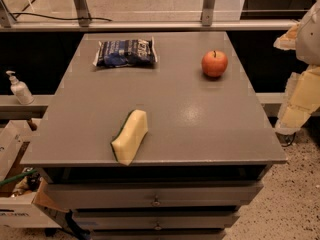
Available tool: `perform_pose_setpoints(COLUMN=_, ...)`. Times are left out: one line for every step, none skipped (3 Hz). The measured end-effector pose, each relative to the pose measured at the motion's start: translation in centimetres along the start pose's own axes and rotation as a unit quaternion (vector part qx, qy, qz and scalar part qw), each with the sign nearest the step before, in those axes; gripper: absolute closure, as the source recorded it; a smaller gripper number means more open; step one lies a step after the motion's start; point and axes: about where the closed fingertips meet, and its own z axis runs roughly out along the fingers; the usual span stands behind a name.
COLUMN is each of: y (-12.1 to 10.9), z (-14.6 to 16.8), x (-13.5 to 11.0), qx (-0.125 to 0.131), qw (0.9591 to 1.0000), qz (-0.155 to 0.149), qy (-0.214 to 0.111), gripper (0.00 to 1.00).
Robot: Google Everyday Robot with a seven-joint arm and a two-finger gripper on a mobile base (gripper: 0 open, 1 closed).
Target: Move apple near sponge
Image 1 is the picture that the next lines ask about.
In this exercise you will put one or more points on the metal window frame rail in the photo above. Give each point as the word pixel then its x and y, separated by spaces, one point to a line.
pixel 139 15

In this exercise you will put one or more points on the red apple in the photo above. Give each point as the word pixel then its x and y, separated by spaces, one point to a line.
pixel 214 63

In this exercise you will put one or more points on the grey drawer cabinet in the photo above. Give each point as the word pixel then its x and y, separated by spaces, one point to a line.
pixel 209 143

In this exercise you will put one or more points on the blue chip bag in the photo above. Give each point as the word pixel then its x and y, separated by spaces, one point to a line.
pixel 126 53

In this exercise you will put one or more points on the white pump bottle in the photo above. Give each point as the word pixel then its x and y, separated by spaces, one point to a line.
pixel 20 89

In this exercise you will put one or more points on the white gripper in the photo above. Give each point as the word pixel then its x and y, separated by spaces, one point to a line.
pixel 309 40

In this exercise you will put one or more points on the cardboard box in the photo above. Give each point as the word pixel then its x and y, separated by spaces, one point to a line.
pixel 23 204

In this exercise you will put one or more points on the yellow green sponge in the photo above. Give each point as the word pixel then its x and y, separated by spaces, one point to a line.
pixel 127 142

